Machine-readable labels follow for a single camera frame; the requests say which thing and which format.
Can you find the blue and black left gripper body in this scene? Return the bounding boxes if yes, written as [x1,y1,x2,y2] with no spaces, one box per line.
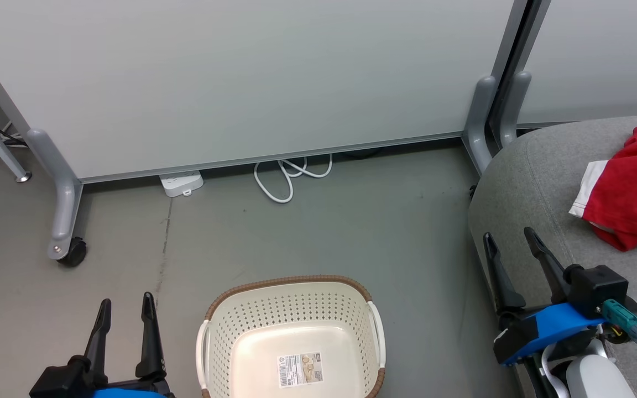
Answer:
[92,378,176,398]

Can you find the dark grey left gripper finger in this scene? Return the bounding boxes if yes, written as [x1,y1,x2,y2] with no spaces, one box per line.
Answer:
[134,292,166,381]
[83,299,113,385]

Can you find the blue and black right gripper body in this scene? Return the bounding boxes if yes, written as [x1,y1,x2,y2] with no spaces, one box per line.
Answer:
[493,301,609,368]

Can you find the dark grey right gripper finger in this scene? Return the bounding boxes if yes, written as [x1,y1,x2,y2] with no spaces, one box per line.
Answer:
[524,227,571,305]
[483,232,527,315]

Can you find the red and white garment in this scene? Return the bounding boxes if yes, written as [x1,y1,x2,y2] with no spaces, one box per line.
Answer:
[568,125,637,253]

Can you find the grey upholstered seat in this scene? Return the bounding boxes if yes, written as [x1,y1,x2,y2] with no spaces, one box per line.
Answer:
[468,114,637,398]

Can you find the black caster wheel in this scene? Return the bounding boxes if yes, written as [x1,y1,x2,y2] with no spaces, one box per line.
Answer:
[57,237,88,268]

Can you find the grey partition foot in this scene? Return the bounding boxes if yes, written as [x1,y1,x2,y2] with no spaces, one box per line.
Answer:
[25,129,85,261]
[462,76,498,175]
[499,71,532,148]

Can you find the cream perforated laundry basket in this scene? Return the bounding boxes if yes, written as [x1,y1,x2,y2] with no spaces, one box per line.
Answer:
[197,275,387,398]

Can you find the paper label with barcode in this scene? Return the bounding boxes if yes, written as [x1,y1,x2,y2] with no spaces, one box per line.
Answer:
[278,352,324,389]

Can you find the white power strip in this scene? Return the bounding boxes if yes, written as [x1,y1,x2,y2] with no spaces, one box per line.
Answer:
[159,171,205,198]

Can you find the narrow white partition panel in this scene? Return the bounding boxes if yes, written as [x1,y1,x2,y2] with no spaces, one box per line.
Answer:
[518,0,637,129]

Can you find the wide white partition panel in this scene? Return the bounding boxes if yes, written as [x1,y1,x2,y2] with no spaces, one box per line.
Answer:
[0,0,530,184]

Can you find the teal right camera connector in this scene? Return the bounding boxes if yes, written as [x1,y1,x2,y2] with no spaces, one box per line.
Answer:
[601,299,637,345]

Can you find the coiled white power cable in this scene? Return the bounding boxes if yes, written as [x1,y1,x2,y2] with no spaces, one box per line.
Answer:
[254,154,333,205]

